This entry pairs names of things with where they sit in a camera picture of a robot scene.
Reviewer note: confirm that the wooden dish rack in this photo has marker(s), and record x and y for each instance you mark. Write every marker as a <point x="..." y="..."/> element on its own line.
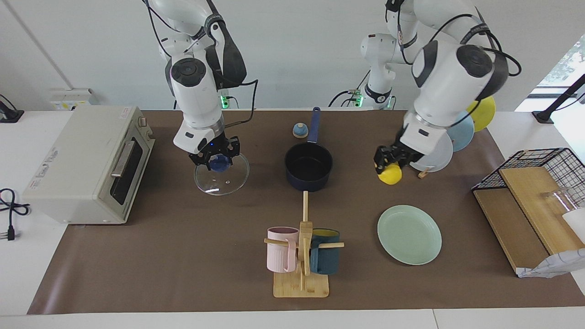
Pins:
<point x="425" y="172"/>

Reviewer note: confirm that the white cup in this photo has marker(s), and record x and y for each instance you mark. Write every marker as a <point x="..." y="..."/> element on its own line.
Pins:
<point x="577" y="224"/>

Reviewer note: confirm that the white patterned cloth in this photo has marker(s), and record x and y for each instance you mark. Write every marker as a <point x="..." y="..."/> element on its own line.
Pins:
<point x="555" y="267"/>

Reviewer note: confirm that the light blue plate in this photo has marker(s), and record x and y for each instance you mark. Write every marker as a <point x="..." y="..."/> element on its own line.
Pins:
<point x="462" y="132"/>

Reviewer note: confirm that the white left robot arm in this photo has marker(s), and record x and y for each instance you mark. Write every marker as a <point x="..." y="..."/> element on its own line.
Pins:
<point x="450" y="77"/>

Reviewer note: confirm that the white power strip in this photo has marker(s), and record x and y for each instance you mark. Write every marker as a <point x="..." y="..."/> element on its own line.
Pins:
<point x="71" y="98"/>

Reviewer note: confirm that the green lit control box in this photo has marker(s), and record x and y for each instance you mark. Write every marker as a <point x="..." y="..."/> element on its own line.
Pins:
<point x="224" y="100"/>
<point x="355" y="98"/>

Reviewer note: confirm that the clear glass cup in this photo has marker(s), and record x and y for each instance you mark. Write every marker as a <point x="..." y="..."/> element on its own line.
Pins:
<point x="560" y="198"/>

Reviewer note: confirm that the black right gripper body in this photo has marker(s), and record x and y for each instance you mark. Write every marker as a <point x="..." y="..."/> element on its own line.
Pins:
<point x="212" y="146"/>

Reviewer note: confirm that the black clamp base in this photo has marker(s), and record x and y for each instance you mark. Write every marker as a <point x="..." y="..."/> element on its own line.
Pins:
<point x="9" y="114"/>

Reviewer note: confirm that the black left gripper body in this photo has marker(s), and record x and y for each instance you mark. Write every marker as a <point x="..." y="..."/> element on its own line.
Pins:
<point x="406" y="153"/>

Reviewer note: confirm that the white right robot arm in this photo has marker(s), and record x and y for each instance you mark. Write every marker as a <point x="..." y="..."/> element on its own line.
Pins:
<point x="199" y="91"/>

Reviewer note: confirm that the wooden mug tree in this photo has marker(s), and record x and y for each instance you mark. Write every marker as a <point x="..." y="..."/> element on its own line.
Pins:
<point x="301" y="285"/>

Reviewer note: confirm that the wooden shelf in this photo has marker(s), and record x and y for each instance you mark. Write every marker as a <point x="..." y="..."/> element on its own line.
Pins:
<point x="516" y="224"/>

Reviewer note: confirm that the grey plate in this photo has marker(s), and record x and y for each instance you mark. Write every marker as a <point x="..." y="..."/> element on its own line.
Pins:
<point x="438" y="157"/>

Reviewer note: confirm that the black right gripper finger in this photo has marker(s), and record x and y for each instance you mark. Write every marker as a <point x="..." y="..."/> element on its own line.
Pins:
<point x="200" y="162"/>
<point x="234" y="148"/>

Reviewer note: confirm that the pink mug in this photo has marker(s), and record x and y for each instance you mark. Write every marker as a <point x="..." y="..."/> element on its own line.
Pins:
<point x="278" y="256"/>

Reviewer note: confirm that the brown table mat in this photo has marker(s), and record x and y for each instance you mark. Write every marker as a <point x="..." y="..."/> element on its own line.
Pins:
<point x="183" y="256"/>

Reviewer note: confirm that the beige toaster oven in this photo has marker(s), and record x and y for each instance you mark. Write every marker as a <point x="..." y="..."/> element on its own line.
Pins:
<point x="77" y="164"/>

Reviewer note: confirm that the yellow plate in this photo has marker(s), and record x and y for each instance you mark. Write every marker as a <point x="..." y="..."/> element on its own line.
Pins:
<point x="484" y="114"/>

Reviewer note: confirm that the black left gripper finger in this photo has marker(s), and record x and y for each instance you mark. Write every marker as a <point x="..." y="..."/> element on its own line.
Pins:
<point x="381" y="160"/>
<point x="402" y="161"/>

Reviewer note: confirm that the glass lid with blue knob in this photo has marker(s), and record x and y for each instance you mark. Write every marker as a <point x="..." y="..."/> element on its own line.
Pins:
<point x="228" y="183"/>

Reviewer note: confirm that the dark teal mug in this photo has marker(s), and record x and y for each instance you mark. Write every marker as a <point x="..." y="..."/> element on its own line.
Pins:
<point x="325" y="260"/>

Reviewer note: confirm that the green plate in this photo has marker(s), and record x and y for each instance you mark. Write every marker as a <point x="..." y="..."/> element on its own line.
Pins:
<point x="409" y="235"/>

